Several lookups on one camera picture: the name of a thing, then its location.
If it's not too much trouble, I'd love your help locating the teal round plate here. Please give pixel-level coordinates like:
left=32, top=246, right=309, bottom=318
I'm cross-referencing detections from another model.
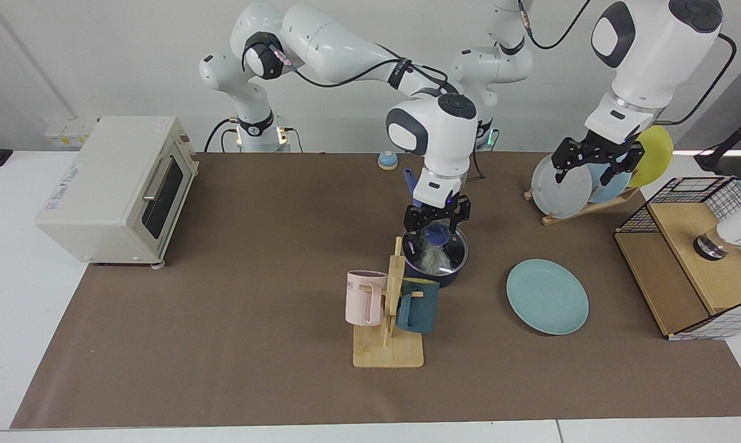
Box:
left=506, top=258, right=590, bottom=336

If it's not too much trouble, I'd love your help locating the pale toaster oven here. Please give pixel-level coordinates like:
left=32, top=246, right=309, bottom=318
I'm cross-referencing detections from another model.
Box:
left=35, top=116, right=200, bottom=270

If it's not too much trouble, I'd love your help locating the black pot with blue handle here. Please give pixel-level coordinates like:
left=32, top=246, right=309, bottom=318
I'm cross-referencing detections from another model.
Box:
left=400, top=168, right=470, bottom=289

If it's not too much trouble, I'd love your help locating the wooden plate rack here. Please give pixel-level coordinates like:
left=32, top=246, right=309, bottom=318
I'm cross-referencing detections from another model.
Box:
left=524, top=188, right=641, bottom=226

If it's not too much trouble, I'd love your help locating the pink ribbed cup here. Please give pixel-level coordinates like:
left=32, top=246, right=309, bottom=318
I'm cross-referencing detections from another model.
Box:
left=345, top=270, right=388, bottom=327

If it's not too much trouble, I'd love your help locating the dark blue cup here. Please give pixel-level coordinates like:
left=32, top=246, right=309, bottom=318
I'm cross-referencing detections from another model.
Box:
left=396, top=277, right=440, bottom=335

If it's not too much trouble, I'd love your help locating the light blue plate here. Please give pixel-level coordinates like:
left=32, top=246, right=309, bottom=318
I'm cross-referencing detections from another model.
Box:
left=588, top=157, right=633, bottom=205

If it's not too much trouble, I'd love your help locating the grey plate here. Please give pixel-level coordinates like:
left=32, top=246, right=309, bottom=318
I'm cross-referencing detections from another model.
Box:
left=531, top=151, right=593, bottom=220

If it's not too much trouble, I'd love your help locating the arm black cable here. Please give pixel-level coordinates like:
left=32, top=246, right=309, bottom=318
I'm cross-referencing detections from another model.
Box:
left=242, top=34, right=488, bottom=182
left=518, top=0, right=737, bottom=127

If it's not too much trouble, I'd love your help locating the yellow plate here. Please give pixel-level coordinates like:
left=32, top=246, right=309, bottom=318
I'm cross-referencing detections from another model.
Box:
left=627, top=125, right=675, bottom=189

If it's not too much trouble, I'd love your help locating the black angled stand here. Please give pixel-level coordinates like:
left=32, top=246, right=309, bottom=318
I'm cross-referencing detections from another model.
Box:
left=694, top=108, right=741, bottom=174

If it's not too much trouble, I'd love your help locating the wire basket with wooden floor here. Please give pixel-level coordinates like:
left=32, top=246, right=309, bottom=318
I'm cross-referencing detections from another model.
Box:
left=614, top=176, right=741, bottom=341

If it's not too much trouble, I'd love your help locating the white vermicelli bundle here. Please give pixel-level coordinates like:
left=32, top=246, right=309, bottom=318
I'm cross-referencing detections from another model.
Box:
left=416, top=243, right=454, bottom=274

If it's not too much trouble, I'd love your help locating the wooden cup stand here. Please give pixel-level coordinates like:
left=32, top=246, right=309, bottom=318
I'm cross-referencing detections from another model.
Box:
left=352, top=236, right=425, bottom=369

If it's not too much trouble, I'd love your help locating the glass lid with blue knob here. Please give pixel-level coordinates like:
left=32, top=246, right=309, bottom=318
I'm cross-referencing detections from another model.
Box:
left=401, top=223, right=469, bottom=275

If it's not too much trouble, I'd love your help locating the brown table cloth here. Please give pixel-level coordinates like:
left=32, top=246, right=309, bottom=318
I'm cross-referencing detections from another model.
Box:
left=9, top=152, right=741, bottom=429

